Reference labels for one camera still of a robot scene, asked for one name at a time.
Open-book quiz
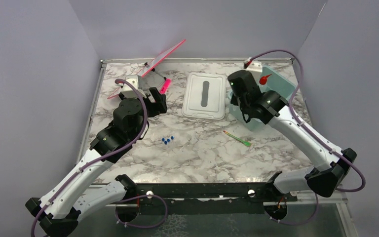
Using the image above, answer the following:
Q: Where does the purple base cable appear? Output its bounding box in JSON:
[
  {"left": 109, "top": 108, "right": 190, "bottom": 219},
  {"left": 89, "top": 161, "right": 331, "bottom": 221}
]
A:
[
  {"left": 114, "top": 194, "right": 169, "bottom": 230},
  {"left": 264, "top": 193, "right": 319, "bottom": 226}
]

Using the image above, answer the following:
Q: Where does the green spatula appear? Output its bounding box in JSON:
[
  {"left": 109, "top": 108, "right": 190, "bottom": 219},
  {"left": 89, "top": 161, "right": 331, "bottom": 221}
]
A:
[{"left": 223, "top": 131, "right": 251, "bottom": 147}]

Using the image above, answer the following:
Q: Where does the red capped squeeze bottle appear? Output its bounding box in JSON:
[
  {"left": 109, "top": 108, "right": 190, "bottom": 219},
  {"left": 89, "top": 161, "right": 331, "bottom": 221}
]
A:
[{"left": 259, "top": 74, "right": 273, "bottom": 86}]

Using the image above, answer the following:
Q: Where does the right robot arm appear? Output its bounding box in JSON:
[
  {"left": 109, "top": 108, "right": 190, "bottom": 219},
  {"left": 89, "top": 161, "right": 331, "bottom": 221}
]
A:
[{"left": 227, "top": 70, "right": 357, "bottom": 201}]

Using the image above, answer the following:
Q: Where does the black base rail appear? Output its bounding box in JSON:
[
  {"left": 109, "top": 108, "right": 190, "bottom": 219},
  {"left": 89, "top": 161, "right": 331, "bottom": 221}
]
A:
[{"left": 115, "top": 174, "right": 298, "bottom": 221}]

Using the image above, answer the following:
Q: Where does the teal plastic bin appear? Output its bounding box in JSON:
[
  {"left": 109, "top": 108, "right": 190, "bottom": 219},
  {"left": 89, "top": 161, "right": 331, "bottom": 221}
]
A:
[{"left": 229, "top": 66, "right": 296, "bottom": 132}]

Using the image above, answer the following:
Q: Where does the pink acrylic stand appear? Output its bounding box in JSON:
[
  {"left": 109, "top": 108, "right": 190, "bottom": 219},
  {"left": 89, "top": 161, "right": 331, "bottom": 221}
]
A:
[{"left": 107, "top": 39, "right": 186, "bottom": 99}]

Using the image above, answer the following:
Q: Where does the clear test tube rack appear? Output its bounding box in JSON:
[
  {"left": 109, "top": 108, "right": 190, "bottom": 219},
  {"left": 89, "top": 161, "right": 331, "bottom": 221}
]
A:
[{"left": 160, "top": 135, "right": 189, "bottom": 154}]

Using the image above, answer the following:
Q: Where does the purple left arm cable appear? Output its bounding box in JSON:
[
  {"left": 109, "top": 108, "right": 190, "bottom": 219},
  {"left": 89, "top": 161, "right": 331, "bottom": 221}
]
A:
[{"left": 30, "top": 78, "right": 148, "bottom": 237}]

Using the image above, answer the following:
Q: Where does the white plastic lid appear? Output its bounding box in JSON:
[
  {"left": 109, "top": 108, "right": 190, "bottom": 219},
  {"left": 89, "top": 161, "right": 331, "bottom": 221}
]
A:
[{"left": 182, "top": 72, "right": 226, "bottom": 120}]

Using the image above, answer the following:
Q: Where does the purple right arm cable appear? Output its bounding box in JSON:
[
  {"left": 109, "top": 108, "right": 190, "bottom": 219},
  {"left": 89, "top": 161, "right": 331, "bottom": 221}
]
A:
[{"left": 245, "top": 49, "right": 367, "bottom": 193}]

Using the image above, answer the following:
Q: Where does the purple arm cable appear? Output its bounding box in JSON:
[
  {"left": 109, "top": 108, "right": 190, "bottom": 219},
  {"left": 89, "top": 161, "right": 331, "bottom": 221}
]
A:
[
  {"left": 245, "top": 49, "right": 367, "bottom": 193},
  {"left": 30, "top": 78, "right": 148, "bottom": 237}
]

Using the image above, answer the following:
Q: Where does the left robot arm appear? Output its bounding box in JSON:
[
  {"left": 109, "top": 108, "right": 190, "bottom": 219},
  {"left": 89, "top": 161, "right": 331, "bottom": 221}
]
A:
[{"left": 25, "top": 87, "right": 167, "bottom": 237}]

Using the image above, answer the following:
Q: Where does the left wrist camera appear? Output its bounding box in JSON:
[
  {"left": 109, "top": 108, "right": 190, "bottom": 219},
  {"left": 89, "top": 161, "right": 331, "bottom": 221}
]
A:
[{"left": 121, "top": 75, "right": 145, "bottom": 98}]

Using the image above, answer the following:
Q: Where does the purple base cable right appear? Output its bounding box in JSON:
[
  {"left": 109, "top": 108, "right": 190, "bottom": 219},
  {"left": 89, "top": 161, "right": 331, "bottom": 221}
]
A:
[{"left": 264, "top": 193, "right": 319, "bottom": 226}]

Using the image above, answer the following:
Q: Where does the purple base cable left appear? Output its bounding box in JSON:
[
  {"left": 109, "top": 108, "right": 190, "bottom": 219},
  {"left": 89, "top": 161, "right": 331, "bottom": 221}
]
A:
[{"left": 114, "top": 194, "right": 169, "bottom": 230}]

